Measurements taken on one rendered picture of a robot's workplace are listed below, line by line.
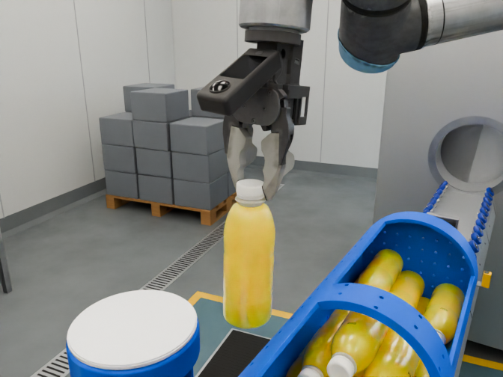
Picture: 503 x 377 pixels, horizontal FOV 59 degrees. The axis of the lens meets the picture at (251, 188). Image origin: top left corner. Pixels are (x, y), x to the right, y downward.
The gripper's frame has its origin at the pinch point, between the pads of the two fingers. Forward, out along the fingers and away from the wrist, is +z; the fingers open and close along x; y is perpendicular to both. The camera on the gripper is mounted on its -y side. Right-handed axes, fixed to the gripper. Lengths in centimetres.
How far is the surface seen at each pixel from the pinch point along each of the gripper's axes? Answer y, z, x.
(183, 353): 13.2, 42.0, 21.5
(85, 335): 4, 41, 41
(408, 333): 15.5, 21.2, -20.1
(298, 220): 319, 116, 146
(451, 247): 62, 21, -19
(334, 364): 8.2, 26.1, -12.0
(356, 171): 478, 91, 150
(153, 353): 7.7, 40.5, 24.8
